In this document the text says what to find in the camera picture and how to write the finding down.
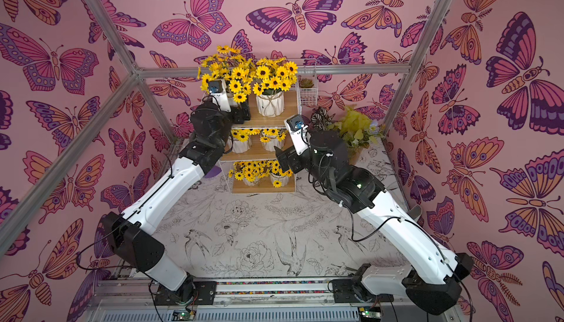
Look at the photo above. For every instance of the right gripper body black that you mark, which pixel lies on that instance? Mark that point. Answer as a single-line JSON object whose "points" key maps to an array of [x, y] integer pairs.
{"points": [[286, 160]]}

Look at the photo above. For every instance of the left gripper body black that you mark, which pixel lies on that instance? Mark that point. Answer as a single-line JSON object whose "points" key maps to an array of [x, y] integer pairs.
{"points": [[236, 118]]}

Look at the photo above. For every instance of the sunflower pot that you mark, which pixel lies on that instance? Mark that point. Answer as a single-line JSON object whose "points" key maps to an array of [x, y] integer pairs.
{"points": [[242, 139], [250, 172], [272, 79], [278, 177], [273, 138], [233, 66]]}

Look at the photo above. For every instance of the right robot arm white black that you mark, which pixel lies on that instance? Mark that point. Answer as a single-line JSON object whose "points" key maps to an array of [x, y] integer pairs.
{"points": [[433, 278]]}

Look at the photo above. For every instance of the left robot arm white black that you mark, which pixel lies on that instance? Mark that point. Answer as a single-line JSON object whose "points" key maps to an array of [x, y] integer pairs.
{"points": [[130, 234]]}

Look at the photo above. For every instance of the purple pink garden trowel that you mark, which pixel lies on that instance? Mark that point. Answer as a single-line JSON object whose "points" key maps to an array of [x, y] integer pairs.
{"points": [[215, 171]]}

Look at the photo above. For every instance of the leafy plant in glass vase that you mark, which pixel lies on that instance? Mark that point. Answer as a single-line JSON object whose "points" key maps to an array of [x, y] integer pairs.
{"points": [[356, 129]]}

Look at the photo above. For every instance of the white grey gardening glove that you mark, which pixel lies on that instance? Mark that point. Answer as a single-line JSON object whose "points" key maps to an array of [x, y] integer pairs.
{"points": [[415, 213]]}

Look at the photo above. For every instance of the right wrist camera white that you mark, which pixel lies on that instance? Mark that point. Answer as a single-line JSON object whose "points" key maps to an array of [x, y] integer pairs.
{"points": [[297, 129]]}

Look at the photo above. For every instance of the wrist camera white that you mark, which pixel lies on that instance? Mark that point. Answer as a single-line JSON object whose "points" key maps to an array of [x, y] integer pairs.
{"points": [[218, 91], [297, 129]]}

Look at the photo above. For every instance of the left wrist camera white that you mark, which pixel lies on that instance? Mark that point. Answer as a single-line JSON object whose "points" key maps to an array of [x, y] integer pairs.
{"points": [[218, 91]]}

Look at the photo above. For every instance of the white wire shelf rack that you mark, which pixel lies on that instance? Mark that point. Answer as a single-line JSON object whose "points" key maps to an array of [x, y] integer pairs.
{"points": [[257, 151]]}

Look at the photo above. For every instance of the small succulent in wire basket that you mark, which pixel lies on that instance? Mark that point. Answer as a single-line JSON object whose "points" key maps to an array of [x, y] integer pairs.
{"points": [[306, 83]]}

